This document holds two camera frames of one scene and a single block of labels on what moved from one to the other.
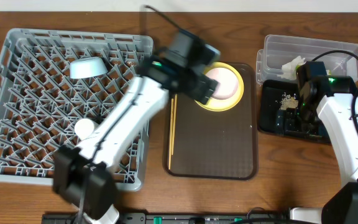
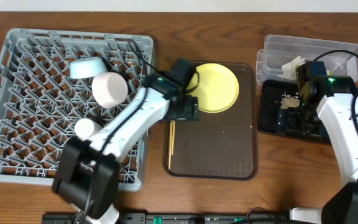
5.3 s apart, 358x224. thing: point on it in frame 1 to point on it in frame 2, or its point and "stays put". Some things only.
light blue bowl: [87, 67] stays put
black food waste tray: [281, 116] stays put
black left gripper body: [204, 90] to [184, 109]
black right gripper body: [302, 121] stays put
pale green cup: [84, 127] stays put
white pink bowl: [228, 81] to [109, 89]
